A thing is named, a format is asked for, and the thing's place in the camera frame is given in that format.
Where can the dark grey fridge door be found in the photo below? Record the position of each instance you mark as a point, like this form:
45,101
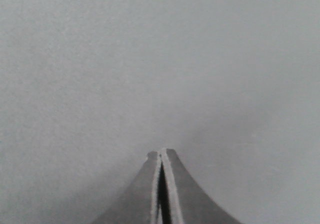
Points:
89,87

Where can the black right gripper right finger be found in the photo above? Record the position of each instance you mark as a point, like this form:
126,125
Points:
187,202

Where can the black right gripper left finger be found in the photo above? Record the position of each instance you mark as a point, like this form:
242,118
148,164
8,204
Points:
139,204

